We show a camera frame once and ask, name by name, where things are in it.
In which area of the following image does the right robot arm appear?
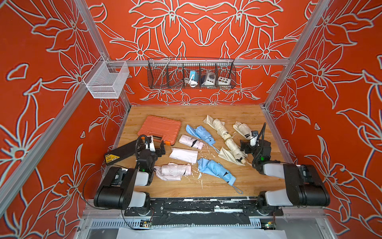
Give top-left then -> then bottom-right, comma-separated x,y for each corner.
234,122 -> 330,216

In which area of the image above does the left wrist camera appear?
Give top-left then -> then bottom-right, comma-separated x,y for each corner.
145,135 -> 156,152

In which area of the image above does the blue umbrella back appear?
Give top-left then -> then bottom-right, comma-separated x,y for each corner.
196,126 -> 220,153

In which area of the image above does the blue white device in basket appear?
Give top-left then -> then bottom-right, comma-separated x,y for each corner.
184,71 -> 199,88

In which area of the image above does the beige umbrella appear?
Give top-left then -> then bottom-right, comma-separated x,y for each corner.
233,121 -> 253,140
225,138 -> 248,165
203,115 -> 233,140

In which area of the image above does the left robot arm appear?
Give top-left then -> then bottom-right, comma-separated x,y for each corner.
94,135 -> 166,214

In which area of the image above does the beige umbrella back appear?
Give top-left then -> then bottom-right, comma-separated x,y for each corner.
233,121 -> 253,140

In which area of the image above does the white box with dots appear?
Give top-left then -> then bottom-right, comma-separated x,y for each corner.
217,77 -> 231,86

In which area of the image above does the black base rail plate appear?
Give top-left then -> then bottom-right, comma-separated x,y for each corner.
123,196 -> 284,217

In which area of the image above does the blue umbrella sleeve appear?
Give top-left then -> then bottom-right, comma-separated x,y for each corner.
186,124 -> 200,139

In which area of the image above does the blue umbrella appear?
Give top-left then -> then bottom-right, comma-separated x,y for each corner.
197,158 -> 243,195
196,126 -> 220,153

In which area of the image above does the orange plastic tool case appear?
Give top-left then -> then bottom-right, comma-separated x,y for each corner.
137,115 -> 182,145

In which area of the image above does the black box yellow label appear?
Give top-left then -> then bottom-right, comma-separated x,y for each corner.
104,139 -> 144,166

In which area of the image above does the white round-dial device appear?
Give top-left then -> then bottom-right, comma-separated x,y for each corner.
202,71 -> 216,86

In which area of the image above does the blue umbrella front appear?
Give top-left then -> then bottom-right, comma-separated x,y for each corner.
197,158 -> 243,195

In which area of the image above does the white mesh wall basket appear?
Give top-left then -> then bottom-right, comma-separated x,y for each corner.
83,62 -> 130,99

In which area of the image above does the black wire wall basket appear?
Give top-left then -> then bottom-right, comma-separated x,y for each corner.
147,57 -> 237,90

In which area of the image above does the pink umbrella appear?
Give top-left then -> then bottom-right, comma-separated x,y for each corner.
179,134 -> 204,150
161,163 -> 192,176

